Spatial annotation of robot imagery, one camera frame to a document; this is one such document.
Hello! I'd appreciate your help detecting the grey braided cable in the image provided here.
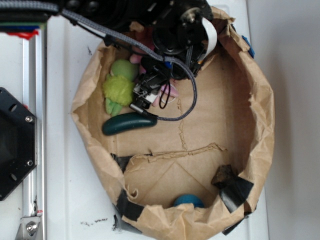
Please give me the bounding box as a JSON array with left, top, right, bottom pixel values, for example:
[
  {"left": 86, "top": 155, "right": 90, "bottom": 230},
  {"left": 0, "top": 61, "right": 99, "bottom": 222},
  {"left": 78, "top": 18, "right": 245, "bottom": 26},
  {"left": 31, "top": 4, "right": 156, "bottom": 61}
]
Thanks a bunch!
[{"left": 61, "top": 8, "right": 198, "bottom": 122}]

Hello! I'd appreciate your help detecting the white flat ribbon cable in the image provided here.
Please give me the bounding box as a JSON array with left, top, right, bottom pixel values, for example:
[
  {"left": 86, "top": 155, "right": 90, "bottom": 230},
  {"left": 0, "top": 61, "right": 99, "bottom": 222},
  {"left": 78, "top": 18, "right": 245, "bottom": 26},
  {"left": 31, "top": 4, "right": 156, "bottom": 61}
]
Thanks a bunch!
[{"left": 201, "top": 17, "right": 218, "bottom": 61}]

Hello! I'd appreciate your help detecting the pink plush bunny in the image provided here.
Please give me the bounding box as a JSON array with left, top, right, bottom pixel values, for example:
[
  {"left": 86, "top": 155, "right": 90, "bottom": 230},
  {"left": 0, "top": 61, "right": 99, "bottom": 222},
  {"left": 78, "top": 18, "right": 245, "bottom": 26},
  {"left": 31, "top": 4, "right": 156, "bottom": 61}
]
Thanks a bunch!
[{"left": 129, "top": 26, "right": 179, "bottom": 107}]

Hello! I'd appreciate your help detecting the aluminium extrusion rail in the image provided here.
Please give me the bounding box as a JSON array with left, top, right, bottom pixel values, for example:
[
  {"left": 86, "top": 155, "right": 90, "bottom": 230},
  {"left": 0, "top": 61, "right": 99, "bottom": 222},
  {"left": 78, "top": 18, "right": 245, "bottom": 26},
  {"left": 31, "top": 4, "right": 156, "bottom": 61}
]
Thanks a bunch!
[{"left": 22, "top": 29, "right": 47, "bottom": 240}]

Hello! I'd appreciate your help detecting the dark green toy cucumber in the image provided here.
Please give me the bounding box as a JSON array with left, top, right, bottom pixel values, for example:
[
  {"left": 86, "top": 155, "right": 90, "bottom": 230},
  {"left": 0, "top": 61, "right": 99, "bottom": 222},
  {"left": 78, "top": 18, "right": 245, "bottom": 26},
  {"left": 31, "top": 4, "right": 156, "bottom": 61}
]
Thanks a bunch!
[{"left": 102, "top": 112, "right": 158, "bottom": 136}]

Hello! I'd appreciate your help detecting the metal corner bracket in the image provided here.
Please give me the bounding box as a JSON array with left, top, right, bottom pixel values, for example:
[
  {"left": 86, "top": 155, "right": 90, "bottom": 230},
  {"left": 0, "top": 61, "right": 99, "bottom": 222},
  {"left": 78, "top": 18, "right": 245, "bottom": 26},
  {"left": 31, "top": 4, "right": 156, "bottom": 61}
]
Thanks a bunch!
[{"left": 16, "top": 216, "right": 41, "bottom": 240}]

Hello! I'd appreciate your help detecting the blue ball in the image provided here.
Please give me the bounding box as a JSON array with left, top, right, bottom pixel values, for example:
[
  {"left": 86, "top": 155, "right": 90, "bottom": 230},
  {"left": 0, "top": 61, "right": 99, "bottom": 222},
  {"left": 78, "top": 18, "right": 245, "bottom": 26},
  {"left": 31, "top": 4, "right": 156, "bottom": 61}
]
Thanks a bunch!
[{"left": 173, "top": 194, "right": 205, "bottom": 208}]

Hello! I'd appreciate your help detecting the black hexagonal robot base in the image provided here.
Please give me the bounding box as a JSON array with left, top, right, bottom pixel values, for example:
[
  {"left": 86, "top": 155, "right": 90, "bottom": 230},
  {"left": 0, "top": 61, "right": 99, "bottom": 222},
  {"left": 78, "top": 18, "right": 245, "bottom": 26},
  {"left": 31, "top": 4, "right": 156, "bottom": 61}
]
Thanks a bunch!
[{"left": 0, "top": 87, "right": 37, "bottom": 201}]

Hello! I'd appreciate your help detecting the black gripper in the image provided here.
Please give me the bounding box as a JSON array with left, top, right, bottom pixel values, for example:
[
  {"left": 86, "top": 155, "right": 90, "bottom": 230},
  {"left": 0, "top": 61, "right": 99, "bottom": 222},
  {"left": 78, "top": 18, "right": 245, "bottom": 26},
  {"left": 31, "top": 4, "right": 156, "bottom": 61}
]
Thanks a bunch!
[{"left": 139, "top": 7, "right": 213, "bottom": 74}]

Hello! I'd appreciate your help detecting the brown paper bag enclosure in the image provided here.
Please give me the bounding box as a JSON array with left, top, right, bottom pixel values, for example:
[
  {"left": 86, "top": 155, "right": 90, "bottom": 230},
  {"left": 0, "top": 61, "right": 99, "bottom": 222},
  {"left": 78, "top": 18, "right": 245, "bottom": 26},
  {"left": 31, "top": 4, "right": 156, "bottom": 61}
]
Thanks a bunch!
[{"left": 71, "top": 7, "right": 275, "bottom": 240}]

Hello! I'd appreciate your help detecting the white plastic tray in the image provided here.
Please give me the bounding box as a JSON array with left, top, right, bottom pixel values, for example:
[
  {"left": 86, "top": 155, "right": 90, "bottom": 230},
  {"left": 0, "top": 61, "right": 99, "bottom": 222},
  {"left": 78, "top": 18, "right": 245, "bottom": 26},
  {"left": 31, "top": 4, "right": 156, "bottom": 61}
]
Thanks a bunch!
[{"left": 45, "top": 4, "right": 268, "bottom": 240}]

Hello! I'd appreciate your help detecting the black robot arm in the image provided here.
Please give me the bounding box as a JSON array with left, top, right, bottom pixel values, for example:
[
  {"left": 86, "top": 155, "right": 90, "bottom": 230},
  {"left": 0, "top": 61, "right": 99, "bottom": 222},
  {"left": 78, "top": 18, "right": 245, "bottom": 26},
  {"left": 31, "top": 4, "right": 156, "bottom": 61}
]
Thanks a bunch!
[{"left": 0, "top": 0, "right": 213, "bottom": 75}]

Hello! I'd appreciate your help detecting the green plush toy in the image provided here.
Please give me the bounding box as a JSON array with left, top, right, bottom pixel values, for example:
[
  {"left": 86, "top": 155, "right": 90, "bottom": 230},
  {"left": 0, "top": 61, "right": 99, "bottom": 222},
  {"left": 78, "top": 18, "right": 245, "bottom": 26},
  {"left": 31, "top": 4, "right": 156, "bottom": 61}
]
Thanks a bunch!
[{"left": 102, "top": 59, "right": 139, "bottom": 117}]

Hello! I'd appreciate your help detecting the brown rock-like chunk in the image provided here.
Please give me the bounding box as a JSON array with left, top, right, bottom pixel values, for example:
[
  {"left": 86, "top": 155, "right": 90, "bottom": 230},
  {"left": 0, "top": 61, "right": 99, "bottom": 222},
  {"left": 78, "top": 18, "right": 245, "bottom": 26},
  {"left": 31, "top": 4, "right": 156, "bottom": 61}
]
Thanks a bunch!
[{"left": 211, "top": 164, "right": 237, "bottom": 189}]

